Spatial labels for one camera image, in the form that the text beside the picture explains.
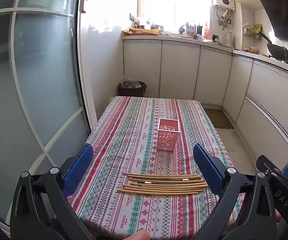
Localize frosted glass sliding door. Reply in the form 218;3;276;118
0;0;94;230

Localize wall rack with packets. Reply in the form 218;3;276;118
242;24;263;40

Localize black chopstick with gold band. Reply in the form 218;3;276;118
131;178;190;182
136;180;205;184

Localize pot lid with black knob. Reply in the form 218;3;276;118
204;34;225;46

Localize pink perforated utensil holder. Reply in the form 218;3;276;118
157;118;180;153

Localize water heater pipes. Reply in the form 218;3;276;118
215;5;233;27

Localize patterned striped tablecloth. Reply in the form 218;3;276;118
68;96;245;240

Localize bunch of bamboo chopsticks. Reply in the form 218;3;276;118
116;172;208;195

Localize kitchen window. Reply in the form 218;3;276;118
138;0;212;28

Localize black trash bin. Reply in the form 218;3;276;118
118;80;147;97

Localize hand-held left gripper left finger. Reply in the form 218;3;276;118
10;143;96;240

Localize yellow cloth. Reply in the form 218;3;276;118
123;28;160;36

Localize brown floor mat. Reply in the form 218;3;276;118
202;108;234;130

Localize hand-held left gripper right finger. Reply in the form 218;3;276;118
192;144;278;240

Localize person's left hand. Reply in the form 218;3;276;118
128;230;150;240

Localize black wok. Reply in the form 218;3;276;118
257;31;288;64

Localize white kitchen base cabinets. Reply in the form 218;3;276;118
123;36;288;178

